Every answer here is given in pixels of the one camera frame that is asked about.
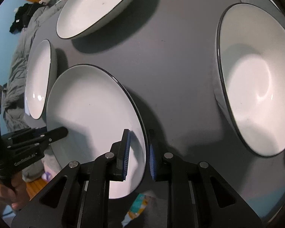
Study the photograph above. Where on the white plate at edge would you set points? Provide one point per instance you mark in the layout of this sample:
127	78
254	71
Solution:
41	75

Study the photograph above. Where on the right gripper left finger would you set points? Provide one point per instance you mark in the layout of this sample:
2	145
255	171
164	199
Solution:
88	204

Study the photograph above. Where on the large white bowl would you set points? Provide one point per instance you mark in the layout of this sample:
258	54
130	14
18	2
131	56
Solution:
249	77

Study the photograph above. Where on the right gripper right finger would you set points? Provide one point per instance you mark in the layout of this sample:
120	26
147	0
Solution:
168	167

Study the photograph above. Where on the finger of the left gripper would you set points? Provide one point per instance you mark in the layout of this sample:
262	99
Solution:
49	136

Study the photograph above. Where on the white plate far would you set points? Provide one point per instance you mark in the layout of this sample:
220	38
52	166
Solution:
79	18

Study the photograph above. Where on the grey duvet on bed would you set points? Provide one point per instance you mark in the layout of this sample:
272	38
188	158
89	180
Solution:
13	94

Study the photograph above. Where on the black clothes pile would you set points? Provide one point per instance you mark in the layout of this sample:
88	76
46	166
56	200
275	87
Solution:
23	16

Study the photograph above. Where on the white plate black rim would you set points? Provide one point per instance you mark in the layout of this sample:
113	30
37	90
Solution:
95	108

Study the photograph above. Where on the person's left hand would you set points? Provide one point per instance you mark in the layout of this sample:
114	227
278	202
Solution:
16	198

